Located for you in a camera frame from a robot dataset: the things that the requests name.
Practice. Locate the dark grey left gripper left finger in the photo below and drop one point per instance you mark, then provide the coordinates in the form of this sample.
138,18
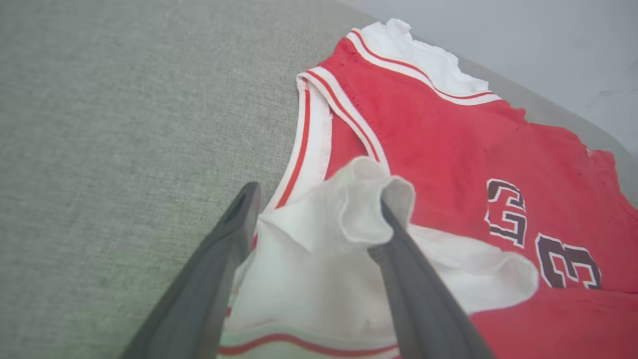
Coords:
199,289

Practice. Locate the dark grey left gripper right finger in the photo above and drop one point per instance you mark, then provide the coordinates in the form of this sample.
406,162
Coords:
428,309

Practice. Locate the red white basketball jersey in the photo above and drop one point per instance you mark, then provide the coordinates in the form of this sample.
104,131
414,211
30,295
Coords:
438,149

